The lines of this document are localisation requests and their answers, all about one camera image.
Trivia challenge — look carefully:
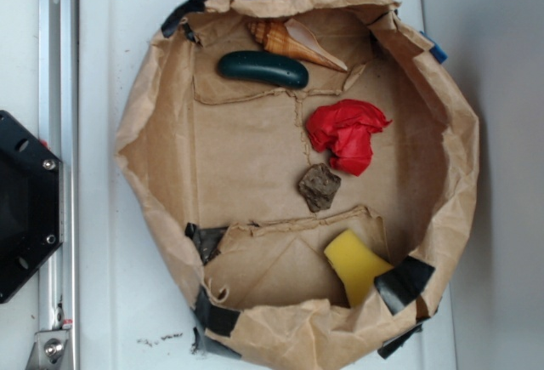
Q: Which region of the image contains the yellow sponge block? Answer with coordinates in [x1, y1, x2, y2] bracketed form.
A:
[324, 230, 393, 307]

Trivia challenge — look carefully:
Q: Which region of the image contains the aluminium extrusion rail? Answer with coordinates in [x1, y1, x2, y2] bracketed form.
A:
[38, 0, 81, 369]

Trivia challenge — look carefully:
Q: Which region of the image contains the spiral brown seashell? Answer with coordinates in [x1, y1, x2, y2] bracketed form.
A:
[247, 18, 348, 72]

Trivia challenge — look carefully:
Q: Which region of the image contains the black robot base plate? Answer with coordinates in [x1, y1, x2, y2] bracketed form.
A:
[1, 111, 62, 304]

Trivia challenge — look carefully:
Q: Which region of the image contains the brown rough rock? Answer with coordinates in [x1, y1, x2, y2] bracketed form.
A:
[297, 163, 342, 213]

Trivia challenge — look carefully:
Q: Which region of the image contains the black tape lower right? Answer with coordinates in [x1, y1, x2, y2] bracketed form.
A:
[374, 256, 435, 316]

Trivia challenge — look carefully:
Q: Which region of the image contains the black tape bottom right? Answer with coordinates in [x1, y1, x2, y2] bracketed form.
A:
[377, 322, 422, 360]

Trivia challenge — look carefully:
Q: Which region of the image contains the metal corner bracket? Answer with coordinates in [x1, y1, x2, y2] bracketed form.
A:
[25, 330, 71, 370]

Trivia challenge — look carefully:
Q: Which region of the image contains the blue tape piece right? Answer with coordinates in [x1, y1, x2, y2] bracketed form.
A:
[420, 31, 448, 65]

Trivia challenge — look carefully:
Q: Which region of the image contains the black tape bottom left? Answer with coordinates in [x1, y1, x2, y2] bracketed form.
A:
[192, 287, 241, 360]

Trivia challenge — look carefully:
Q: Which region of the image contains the black tape top left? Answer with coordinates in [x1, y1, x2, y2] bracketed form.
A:
[161, 0, 207, 43]

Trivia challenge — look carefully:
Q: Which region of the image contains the brown paper bag tray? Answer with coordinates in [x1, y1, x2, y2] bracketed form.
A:
[116, 0, 479, 369]

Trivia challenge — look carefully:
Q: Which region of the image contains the black tape inner left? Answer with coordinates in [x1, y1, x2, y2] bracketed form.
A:
[184, 223, 228, 265]

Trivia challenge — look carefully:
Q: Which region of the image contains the dark green oblong stone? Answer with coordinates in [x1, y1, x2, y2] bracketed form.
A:
[217, 50, 309, 89]

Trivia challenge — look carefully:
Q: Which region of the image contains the black tape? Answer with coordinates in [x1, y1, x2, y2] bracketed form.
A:
[192, 287, 241, 360]
[161, 0, 207, 43]
[377, 322, 422, 360]
[184, 223, 228, 265]
[374, 256, 435, 316]

